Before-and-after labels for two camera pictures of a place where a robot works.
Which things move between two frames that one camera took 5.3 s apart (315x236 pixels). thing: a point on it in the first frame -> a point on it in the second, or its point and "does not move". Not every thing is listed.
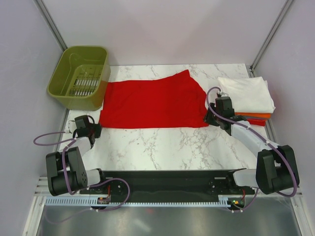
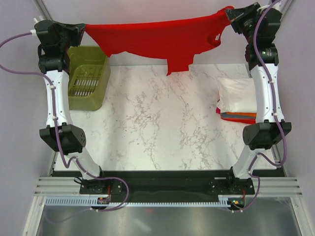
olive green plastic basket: x=80 y=80 does not move
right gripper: x=208 y=119 -> x=236 y=16
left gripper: x=98 y=129 -> x=76 y=31
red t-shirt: x=172 y=102 -> x=177 y=41
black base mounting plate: x=167 y=184 does not move
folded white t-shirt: x=250 y=94 does not move
